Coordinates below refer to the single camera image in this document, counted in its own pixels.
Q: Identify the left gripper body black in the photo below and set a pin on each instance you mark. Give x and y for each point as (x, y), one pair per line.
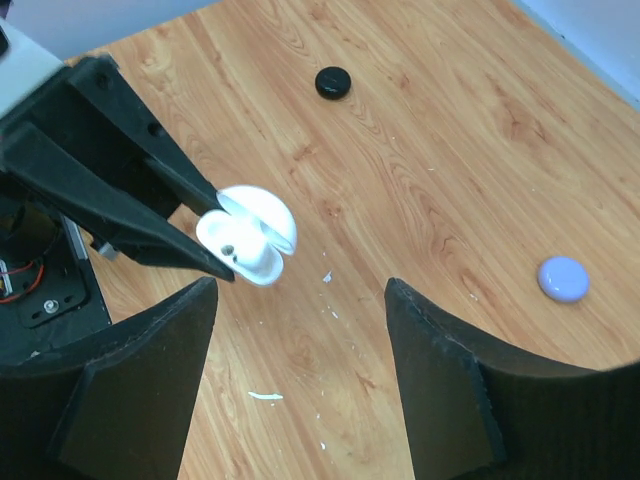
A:
(91, 112)

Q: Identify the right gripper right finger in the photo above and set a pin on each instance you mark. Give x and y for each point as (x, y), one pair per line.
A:
(477, 407)

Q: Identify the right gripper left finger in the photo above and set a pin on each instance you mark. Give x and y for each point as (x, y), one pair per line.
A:
(116, 404)

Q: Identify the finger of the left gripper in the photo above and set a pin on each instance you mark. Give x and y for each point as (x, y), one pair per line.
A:
(177, 171)
(132, 228)

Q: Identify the white earbud charging case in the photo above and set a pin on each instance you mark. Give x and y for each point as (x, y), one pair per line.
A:
(250, 233)

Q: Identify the purple earbud charging case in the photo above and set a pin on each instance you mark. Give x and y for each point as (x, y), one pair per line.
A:
(563, 279)

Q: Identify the black earbud charging case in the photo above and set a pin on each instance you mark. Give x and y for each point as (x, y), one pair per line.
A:
(333, 83)

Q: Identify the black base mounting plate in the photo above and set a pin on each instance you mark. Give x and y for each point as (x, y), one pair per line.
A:
(50, 296)

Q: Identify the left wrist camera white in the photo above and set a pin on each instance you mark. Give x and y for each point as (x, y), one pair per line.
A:
(25, 65)

